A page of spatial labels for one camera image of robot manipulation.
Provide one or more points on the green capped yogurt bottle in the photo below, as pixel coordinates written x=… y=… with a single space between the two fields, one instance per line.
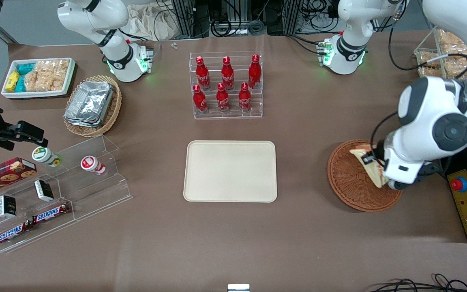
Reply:
x=45 y=156

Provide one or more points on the teal snack packet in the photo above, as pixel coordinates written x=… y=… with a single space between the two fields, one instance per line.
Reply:
x=20 y=84
x=26 y=68

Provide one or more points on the white rectangular plastic bin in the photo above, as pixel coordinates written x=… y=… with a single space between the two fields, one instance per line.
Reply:
x=10 y=95

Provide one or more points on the clear bag of fried snacks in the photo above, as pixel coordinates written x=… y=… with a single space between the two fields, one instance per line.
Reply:
x=448 y=65
x=452 y=40

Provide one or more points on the red capped yogurt bottle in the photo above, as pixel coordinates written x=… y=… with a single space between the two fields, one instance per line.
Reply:
x=92 y=164

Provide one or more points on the beige cloth bag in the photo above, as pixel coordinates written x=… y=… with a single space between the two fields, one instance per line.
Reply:
x=152 y=22

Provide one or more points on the round brown wicker basket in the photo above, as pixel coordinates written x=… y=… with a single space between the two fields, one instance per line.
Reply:
x=351 y=186

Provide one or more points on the small black carton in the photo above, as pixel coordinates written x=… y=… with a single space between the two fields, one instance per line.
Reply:
x=6 y=207
x=43 y=190

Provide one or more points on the snickers chocolate bar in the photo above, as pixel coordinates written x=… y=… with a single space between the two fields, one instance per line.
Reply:
x=12 y=234
x=51 y=213

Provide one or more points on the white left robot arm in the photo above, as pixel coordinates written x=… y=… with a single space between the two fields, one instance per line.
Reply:
x=436 y=117

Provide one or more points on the red plaid cookie box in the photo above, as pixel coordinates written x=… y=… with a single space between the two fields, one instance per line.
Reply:
x=2 y=174

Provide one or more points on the yellow snack packet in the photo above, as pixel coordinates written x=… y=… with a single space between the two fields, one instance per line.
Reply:
x=12 y=81

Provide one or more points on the clear acrylic stepped display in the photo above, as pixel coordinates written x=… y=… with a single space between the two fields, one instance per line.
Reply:
x=95 y=190

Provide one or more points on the stack of foil trays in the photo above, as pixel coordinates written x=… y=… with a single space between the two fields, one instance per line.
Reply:
x=89 y=103

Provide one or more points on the clear bag of rice crackers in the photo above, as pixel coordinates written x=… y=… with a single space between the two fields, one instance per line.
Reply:
x=43 y=83
x=53 y=67

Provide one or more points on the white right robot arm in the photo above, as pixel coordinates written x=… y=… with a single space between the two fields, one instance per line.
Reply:
x=116 y=52

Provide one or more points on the cream plastic tray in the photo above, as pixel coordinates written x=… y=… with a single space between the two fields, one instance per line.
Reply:
x=230 y=171

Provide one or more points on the oval tan wicker basket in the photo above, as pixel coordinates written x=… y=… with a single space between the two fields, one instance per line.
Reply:
x=114 y=105

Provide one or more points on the triangular sandwich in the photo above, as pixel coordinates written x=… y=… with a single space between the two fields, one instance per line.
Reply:
x=373 y=172

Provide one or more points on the clear acrylic bottle rack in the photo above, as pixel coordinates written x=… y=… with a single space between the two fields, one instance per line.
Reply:
x=253 y=111

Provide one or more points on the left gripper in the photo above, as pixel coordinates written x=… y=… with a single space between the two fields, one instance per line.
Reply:
x=369 y=159

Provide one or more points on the red cola bottle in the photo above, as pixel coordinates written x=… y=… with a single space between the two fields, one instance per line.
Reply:
x=222 y=98
x=228 y=74
x=202 y=74
x=244 y=98
x=254 y=72
x=199 y=99

